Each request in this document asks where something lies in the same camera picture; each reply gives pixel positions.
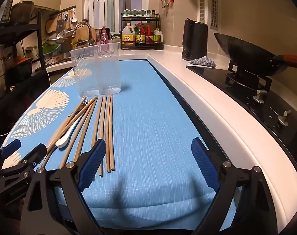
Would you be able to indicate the dark sauce bottle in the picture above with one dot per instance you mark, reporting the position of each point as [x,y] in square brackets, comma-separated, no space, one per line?
[139,35]

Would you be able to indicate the narrow wall vent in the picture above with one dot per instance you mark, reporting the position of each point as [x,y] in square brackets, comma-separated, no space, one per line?
[202,9]

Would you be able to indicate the glass jar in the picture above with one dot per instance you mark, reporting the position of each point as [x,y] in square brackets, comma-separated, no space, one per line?
[116,39]

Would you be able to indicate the metal grater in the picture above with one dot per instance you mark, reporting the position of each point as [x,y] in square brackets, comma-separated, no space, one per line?
[61,24]

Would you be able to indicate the wooden chopstick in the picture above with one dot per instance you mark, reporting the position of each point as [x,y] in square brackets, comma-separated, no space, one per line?
[68,151]
[97,120]
[47,160]
[83,139]
[65,124]
[112,132]
[104,117]
[108,132]

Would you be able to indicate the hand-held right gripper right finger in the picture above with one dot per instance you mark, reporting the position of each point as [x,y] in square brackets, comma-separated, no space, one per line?
[204,162]

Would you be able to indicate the black pan support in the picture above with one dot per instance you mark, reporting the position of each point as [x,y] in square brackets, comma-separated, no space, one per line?
[243,78]

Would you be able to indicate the white ceramic spoon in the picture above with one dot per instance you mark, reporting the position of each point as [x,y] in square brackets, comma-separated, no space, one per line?
[61,142]

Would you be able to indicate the wide wall vent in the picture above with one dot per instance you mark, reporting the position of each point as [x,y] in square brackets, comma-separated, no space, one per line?
[214,13]

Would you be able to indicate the white hanging ladle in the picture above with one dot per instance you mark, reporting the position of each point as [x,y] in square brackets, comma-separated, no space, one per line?
[74,17]

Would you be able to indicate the wooden cutting board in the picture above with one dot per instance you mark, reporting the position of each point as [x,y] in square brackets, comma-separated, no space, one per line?
[86,33]

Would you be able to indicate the black spice rack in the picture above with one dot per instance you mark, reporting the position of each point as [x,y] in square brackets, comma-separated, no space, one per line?
[160,29]

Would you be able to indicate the chrome kitchen faucet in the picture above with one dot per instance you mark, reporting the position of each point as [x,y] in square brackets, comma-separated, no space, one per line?
[83,25]

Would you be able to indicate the clear plastic utensil holder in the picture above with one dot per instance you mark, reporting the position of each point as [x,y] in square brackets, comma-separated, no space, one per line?
[97,71]

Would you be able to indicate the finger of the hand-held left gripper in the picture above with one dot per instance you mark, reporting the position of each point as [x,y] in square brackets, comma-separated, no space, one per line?
[34,154]
[11,148]

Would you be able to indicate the yellow cooking oil bottle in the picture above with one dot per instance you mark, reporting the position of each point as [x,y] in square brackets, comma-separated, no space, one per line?
[127,38]

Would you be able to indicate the black shelving rack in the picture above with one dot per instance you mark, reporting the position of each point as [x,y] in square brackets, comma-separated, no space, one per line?
[39,41]

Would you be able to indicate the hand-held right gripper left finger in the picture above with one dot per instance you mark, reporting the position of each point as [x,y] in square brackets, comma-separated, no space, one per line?
[92,165]

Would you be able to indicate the black pot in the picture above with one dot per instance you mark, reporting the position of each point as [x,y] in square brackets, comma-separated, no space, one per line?
[20,68]

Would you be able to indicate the green plastic basin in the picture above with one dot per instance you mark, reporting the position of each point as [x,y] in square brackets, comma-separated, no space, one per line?
[51,48]

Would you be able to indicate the black wok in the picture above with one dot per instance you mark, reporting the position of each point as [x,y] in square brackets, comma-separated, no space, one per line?
[246,53]

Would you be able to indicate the pink dish soap bottle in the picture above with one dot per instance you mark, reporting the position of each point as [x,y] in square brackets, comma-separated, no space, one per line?
[104,36]

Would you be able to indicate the blue printed tablecloth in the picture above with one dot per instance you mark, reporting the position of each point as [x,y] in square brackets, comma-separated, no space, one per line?
[150,127]

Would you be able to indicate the row of spice jars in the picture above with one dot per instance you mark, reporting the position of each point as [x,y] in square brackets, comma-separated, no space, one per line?
[138,12]

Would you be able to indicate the grey knitted dishcloth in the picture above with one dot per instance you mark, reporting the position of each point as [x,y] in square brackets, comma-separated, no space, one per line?
[203,61]

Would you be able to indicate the black electric kettle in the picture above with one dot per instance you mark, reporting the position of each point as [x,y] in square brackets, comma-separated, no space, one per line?
[194,39]

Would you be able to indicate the black glass gas stove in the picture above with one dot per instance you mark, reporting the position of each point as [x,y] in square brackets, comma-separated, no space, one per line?
[273,107]

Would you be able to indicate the metal stove knob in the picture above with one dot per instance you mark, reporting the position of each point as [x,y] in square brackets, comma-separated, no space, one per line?
[259,97]
[284,120]

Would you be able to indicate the metal fork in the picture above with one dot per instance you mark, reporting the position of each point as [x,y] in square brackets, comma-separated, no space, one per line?
[83,100]

